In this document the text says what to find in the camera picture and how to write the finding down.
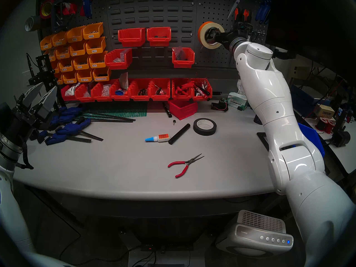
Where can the black soldering iron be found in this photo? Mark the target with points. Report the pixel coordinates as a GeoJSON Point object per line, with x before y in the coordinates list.
{"type": "Point", "coordinates": [29, 64]}

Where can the black metal spring clamp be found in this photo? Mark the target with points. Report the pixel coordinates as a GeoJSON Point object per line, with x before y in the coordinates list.
{"type": "Point", "coordinates": [59, 17]}

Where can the orange labelled parts bin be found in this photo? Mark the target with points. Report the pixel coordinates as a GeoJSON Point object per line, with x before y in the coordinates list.
{"type": "Point", "coordinates": [46, 45]}
{"type": "Point", "coordinates": [62, 54]}
{"type": "Point", "coordinates": [74, 37]}
{"type": "Point", "coordinates": [69, 79]}
{"type": "Point", "coordinates": [60, 80]}
{"type": "Point", "coordinates": [59, 41]}
{"type": "Point", "coordinates": [95, 48]}
{"type": "Point", "coordinates": [84, 78]}
{"type": "Point", "coordinates": [56, 67]}
{"type": "Point", "coordinates": [81, 64]}
{"type": "Point", "coordinates": [97, 62]}
{"type": "Point", "coordinates": [52, 56]}
{"type": "Point", "coordinates": [93, 32]}
{"type": "Point", "coordinates": [66, 67]}
{"type": "Point", "coordinates": [101, 76]}
{"type": "Point", "coordinates": [78, 51]}

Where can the clear plastic bag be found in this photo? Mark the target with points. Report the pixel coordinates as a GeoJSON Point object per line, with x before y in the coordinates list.
{"type": "Point", "coordinates": [124, 81]}

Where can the small red loose bin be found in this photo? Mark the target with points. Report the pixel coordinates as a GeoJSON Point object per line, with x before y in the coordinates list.
{"type": "Point", "coordinates": [183, 110]}

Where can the red white plastic tool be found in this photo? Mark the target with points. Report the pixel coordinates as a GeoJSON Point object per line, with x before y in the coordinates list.
{"type": "Point", "coordinates": [69, 8]}

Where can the grey duct tape roll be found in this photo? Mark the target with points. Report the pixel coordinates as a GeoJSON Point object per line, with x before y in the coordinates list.
{"type": "Point", "coordinates": [32, 24]}

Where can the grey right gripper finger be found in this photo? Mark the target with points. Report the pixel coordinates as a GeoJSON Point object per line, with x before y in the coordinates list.
{"type": "Point", "coordinates": [215, 39]}
{"type": "Point", "coordinates": [215, 32]}

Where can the white glue bottle orange label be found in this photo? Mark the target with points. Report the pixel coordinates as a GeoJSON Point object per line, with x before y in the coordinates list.
{"type": "Point", "coordinates": [160, 137]}

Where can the black triangular frame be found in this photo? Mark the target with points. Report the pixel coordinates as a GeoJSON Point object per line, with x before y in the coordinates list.
{"type": "Point", "coordinates": [262, 140]}

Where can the black metal tool rack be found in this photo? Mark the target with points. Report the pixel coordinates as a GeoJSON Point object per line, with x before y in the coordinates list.
{"type": "Point", "coordinates": [260, 32]}

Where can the dark blue storage crate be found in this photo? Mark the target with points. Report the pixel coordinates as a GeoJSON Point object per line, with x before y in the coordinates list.
{"type": "Point", "coordinates": [303, 101]}

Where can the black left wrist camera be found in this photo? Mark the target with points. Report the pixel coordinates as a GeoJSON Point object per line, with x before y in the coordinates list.
{"type": "Point", "coordinates": [4, 110]}

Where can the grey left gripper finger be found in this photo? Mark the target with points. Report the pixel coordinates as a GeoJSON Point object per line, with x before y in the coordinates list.
{"type": "Point", "coordinates": [47, 102]}
{"type": "Point", "coordinates": [32, 94]}

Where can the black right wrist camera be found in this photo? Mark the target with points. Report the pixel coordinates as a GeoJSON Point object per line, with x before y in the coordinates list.
{"type": "Point", "coordinates": [246, 27]}

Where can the black red marker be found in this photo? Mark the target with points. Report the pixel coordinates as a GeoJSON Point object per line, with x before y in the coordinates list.
{"type": "Point", "coordinates": [201, 92]}

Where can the black power adapter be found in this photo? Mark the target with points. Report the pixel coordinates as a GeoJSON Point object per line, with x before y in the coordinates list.
{"type": "Point", "coordinates": [342, 138]}

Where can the dark grey pegboard wall panel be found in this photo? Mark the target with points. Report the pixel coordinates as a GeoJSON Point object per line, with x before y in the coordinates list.
{"type": "Point", "coordinates": [167, 60]}

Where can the black tool stand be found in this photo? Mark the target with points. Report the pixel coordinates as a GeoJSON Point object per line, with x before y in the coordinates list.
{"type": "Point", "coordinates": [44, 71]}

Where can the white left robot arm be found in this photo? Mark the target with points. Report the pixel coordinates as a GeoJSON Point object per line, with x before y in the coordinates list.
{"type": "Point", "coordinates": [11, 213]}

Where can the black computer monitor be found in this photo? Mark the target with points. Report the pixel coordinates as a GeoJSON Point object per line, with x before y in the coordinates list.
{"type": "Point", "coordinates": [306, 24]}

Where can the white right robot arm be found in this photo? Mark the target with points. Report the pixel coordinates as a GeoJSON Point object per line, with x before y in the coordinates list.
{"type": "Point", "coordinates": [283, 124]}

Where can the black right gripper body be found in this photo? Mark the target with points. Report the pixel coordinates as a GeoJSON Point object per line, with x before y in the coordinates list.
{"type": "Point", "coordinates": [229, 37]}

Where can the black cylindrical rod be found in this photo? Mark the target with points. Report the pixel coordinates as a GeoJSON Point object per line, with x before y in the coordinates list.
{"type": "Point", "coordinates": [179, 133]}

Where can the beige masking tape roll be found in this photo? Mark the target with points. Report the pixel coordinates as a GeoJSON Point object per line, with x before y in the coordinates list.
{"type": "Point", "coordinates": [204, 39]}

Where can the black marker pen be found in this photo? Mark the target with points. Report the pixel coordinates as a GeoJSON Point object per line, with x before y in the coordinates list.
{"type": "Point", "coordinates": [167, 110]}

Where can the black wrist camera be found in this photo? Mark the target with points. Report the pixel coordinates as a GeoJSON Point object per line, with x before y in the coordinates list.
{"type": "Point", "coordinates": [246, 27]}
{"type": "Point", "coordinates": [4, 110]}

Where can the black tape roll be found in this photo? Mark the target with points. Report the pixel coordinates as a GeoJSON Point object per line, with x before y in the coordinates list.
{"type": "Point", "coordinates": [198, 131]}

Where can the red tape roll yellow core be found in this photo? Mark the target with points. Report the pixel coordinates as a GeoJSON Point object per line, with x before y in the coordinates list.
{"type": "Point", "coordinates": [42, 13]}

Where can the red plastic parts bin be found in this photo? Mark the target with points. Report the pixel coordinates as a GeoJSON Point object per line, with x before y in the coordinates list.
{"type": "Point", "coordinates": [140, 97]}
{"type": "Point", "coordinates": [119, 97]}
{"type": "Point", "coordinates": [132, 38]}
{"type": "Point", "coordinates": [116, 64]}
{"type": "Point", "coordinates": [180, 97]}
{"type": "Point", "coordinates": [160, 97]}
{"type": "Point", "coordinates": [83, 98]}
{"type": "Point", "coordinates": [198, 99]}
{"type": "Point", "coordinates": [159, 39]}
{"type": "Point", "coordinates": [66, 97]}
{"type": "Point", "coordinates": [100, 98]}
{"type": "Point", "coordinates": [183, 64]}

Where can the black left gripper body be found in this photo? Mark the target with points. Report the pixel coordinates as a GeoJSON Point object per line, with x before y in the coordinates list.
{"type": "Point", "coordinates": [16, 124]}

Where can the black power strip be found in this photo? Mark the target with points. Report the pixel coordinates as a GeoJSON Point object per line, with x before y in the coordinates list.
{"type": "Point", "coordinates": [167, 247]}

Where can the Kimtech tissue box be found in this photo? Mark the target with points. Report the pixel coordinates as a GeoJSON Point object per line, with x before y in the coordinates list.
{"type": "Point", "coordinates": [236, 102]}

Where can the blue plastic bin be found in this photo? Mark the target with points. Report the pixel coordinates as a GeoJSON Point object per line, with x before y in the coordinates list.
{"type": "Point", "coordinates": [313, 138]}

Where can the cardboard box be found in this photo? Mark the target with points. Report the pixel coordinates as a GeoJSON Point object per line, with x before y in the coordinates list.
{"type": "Point", "coordinates": [324, 112]}

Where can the black battery holder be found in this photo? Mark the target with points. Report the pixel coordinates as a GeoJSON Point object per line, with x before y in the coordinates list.
{"type": "Point", "coordinates": [219, 105]}

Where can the orange tape roll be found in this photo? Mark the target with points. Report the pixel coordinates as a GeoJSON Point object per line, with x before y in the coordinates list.
{"type": "Point", "coordinates": [200, 32]}

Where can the white Coway air purifier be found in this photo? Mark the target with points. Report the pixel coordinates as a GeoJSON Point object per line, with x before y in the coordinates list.
{"type": "Point", "coordinates": [250, 235]}

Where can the green cutting mat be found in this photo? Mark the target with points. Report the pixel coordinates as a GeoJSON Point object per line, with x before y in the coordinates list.
{"type": "Point", "coordinates": [125, 113]}

